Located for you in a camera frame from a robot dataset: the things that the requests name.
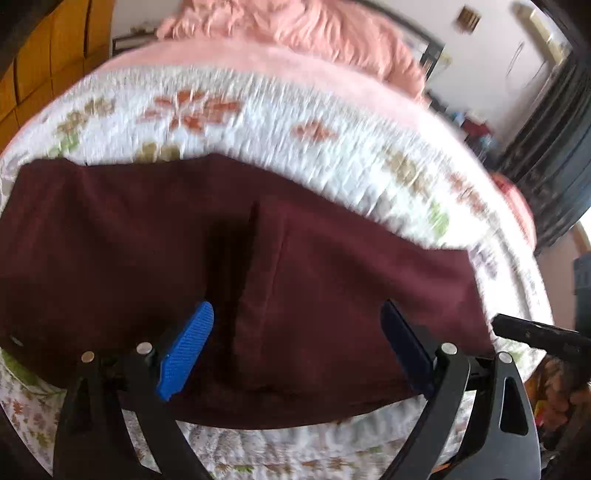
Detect dark maroon pants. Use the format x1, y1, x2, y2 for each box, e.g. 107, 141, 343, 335
1, 154, 494, 429

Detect dark curtain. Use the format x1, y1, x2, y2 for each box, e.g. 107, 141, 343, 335
500, 55, 591, 253

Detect white floral quilt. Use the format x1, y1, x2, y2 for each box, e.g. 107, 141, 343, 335
1, 61, 553, 479

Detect pink bed sheet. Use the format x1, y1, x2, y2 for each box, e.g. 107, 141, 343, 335
85, 42, 536, 252

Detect pink crumpled blanket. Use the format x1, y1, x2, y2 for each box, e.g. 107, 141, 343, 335
156, 1, 426, 101

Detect wooden wardrobe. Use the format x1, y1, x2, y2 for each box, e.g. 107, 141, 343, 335
1, 1, 114, 148

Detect small wall plaque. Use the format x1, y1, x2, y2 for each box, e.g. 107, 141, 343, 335
456, 6, 481, 34

